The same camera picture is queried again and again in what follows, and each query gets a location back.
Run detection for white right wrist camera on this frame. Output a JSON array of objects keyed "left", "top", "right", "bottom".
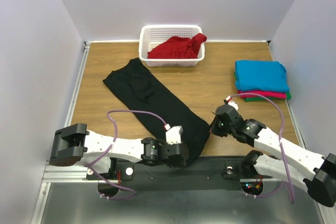
[{"left": 224, "top": 96, "right": 239, "bottom": 111}]

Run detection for folded green t shirt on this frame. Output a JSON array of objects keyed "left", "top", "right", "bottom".
[{"left": 241, "top": 90, "right": 291, "bottom": 102}]

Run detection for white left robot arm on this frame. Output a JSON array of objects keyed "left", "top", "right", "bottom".
[{"left": 49, "top": 123, "right": 189, "bottom": 179}]

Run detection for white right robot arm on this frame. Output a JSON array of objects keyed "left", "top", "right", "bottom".
[{"left": 211, "top": 103, "right": 335, "bottom": 207}]

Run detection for black t shirt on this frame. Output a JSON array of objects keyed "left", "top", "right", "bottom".
[{"left": 103, "top": 58, "right": 210, "bottom": 166}]

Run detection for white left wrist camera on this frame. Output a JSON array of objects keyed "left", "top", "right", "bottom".
[{"left": 164, "top": 124, "right": 183, "bottom": 145}]

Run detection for red t shirt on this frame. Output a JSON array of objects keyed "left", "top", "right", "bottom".
[{"left": 148, "top": 33, "right": 207, "bottom": 59}]

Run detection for aluminium frame rail right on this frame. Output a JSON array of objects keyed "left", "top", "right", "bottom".
[{"left": 286, "top": 100, "right": 307, "bottom": 149}]

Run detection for aluminium frame rail left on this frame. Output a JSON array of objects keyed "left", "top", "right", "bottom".
[{"left": 61, "top": 41, "right": 91, "bottom": 129}]

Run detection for aluminium frame rail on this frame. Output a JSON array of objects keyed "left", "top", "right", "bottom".
[
  {"left": 61, "top": 41, "right": 91, "bottom": 129},
  {"left": 286, "top": 100, "right": 307, "bottom": 149}
]

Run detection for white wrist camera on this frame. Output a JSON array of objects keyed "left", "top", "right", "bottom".
[
  {"left": 164, "top": 124, "right": 183, "bottom": 145},
  {"left": 224, "top": 96, "right": 239, "bottom": 111}
]

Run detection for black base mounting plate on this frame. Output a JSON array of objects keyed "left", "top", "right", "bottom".
[{"left": 102, "top": 156, "right": 268, "bottom": 195}]

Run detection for folded pink t shirt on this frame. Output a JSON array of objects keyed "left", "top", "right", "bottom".
[{"left": 237, "top": 90, "right": 287, "bottom": 100}]

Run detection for folded blue t shirt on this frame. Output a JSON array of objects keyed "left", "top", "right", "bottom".
[{"left": 235, "top": 60, "right": 290, "bottom": 93}]

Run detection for white plastic basket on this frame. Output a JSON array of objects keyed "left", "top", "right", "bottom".
[{"left": 139, "top": 25, "right": 207, "bottom": 67}]

